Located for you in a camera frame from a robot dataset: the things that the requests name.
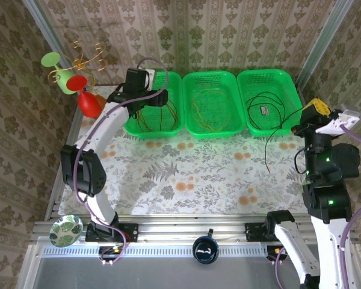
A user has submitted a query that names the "thin yellow cable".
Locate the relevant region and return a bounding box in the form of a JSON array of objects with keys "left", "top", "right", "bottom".
[
  {"left": 191, "top": 89, "right": 232, "bottom": 132},
  {"left": 194, "top": 90, "right": 229, "bottom": 132}
]

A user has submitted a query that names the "aluminium frame post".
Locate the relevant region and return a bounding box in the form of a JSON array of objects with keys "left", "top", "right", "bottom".
[
  {"left": 20, "top": 0, "right": 79, "bottom": 91},
  {"left": 294, "top": 0, "right": 356, "bottom": 90}
]

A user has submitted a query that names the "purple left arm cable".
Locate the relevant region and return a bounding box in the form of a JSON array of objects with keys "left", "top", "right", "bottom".
[{"left": 73, "top": 57, "right": 169, "bottom": 266}]

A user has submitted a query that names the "green plastic wine glass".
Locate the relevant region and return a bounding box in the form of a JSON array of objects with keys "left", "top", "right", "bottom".
[{"left": 41, "top": 51, "right": 78, "bottom": 96}]

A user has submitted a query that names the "gold wire glass rack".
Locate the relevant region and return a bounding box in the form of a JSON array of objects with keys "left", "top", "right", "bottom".
[{"left": 47, "top": 40, "right": 108, "bottom": 91}]

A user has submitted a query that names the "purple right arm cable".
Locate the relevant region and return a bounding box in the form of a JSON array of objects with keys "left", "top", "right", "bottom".
[{"left": 275, "top": 125, "right": 361, "bottom": 289}]

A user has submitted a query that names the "leaf patterned bowl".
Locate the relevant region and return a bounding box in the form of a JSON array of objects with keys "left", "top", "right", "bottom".
[{"left": 49, "top": 215, "right": 84, "bottom": 248}]

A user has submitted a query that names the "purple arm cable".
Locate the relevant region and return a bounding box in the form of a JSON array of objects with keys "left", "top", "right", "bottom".
[
  {"left": 275, "top": 125, "right": 361, "bottom": 289},
  {"left": 73, "top": 57, "right": 169, "bottom": 266}
]

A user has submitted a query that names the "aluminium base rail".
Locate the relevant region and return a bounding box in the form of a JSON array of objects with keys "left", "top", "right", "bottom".
[{"left": 32, "top": 214, "right": 360, "bottom": 256}]

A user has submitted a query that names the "aluminium table side rail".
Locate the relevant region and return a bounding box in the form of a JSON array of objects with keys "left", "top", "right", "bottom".
[
  {"left": 45, "top": 87, "right": 85, "bottom": 217},
  {"left": 295, "top": 85, "right": 308, "bottom": 113}
]

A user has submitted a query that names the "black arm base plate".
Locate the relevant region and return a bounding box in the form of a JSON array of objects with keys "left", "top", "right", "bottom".
[
  {"left": 85, "top": 222, "right": 139, "bottom": 243},
  {"left": 245, "top": 222, "right": 301, "bottom": 243}
]

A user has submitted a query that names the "tangle of coloured wires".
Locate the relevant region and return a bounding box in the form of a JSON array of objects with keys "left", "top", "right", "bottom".
[{"left": 132, "top": 102, "right": 175, "bottom": 132}]

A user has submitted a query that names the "red plastic wine glass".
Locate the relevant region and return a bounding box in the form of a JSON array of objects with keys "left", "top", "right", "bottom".
[{"left": 67, "top": 75, "right": 103, "bottom": 118}]

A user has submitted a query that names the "grey metal panel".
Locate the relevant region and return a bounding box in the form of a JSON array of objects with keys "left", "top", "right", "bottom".
[{"left": 17, "top": 255, "right": 359, "bottom": 289}]

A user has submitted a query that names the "dark blue mug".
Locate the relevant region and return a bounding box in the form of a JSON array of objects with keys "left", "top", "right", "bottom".
[{"left": 192, "top": 228, "right": 220, "bottom": 265}]

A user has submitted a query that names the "green perforated plastic basket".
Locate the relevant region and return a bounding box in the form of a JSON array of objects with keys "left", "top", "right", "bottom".
[
  {"left": 182, "top": 70, "right": 244, "bottom": 139},
  {"left": 236, "top": 69, "right": 307, "bottom": 137},
  {"left": 125, "top": 71, "right": 184, "bottom": 141}
]

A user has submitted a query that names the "floral table cloth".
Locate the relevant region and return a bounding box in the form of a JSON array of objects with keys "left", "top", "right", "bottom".
[{"left": 60, "top": 85, "right": 335, "bottom": 216}]

